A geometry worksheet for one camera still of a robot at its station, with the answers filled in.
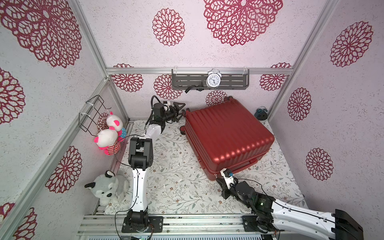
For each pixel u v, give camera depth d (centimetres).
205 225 75
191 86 93
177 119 99
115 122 92
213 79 90
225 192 69
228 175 66
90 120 76
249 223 73
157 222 76
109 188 69
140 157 63
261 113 118
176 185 87
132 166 63
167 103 97
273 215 56
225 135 80
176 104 91
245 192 58
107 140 83
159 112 82
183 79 100
